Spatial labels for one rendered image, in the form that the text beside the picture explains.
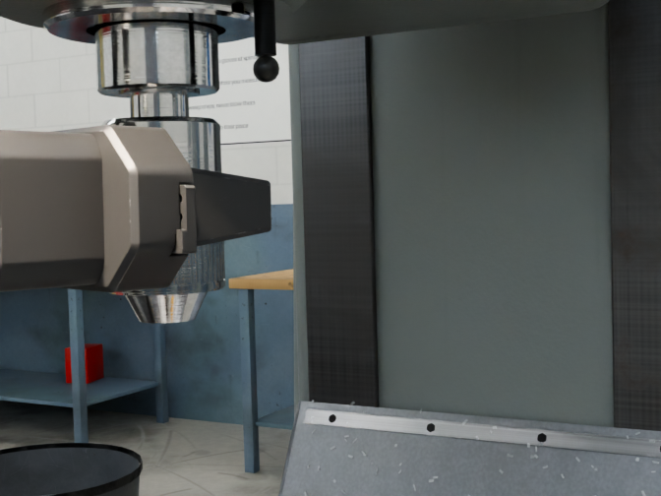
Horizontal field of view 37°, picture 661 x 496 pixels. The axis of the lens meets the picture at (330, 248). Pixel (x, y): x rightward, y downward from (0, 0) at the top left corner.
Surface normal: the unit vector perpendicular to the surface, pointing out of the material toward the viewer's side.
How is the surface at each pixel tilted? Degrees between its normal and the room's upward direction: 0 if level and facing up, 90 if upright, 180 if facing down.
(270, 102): 90
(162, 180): 90
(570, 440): 63
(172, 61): 90
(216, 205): 90
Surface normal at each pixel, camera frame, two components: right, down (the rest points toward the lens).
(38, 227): 0.72, 0.02
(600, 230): -0.48, 0.06
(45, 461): 0.28, -0.02
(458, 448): -0.44, -0.40
